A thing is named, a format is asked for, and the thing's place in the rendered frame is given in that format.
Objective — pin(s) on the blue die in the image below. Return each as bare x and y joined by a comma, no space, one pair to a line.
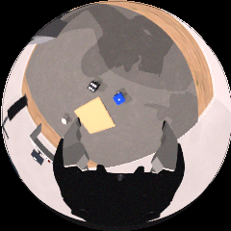
119,98

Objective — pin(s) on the white die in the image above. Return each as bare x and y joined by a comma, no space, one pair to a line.
65,119

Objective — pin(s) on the tan flat mat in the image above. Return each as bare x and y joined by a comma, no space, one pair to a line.
94,116

